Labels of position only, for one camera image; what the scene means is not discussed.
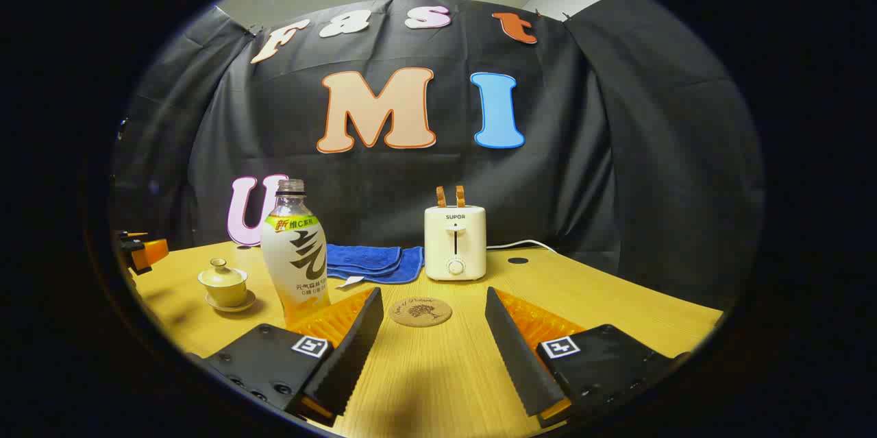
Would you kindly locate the pale yellow teacup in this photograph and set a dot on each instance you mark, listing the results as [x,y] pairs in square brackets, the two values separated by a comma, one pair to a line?
[226,294]

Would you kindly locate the white label water bottle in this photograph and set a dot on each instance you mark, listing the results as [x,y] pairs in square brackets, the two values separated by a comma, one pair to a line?
[294,260]

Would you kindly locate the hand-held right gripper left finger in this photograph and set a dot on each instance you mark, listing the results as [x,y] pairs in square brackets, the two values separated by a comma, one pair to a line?
[349,356]

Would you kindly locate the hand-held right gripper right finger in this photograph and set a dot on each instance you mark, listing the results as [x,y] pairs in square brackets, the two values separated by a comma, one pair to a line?
[521,356]

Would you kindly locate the white toaster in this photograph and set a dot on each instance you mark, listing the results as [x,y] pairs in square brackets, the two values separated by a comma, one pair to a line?
[455,239]

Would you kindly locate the blue towel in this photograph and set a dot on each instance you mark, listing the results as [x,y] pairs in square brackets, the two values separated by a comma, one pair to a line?
[370,261]

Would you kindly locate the toast slice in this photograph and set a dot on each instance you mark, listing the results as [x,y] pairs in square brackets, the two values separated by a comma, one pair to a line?
[460,196]
[440,197]

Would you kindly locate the pale yellow saucer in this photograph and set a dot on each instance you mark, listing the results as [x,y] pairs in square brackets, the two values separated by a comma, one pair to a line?
[243,304]

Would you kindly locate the black backdrop cloth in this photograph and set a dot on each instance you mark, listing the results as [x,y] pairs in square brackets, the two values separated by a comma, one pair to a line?
[411,184]

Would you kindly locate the round cork coaster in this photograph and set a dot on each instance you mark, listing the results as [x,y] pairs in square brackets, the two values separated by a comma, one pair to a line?
[420,312]

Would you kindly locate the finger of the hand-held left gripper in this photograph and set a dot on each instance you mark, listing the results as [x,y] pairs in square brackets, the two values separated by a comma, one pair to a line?
[149,254]
[133,234]

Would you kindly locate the pale yellow teacup lid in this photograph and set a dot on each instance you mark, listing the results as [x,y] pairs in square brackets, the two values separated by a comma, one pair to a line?
[220,275]

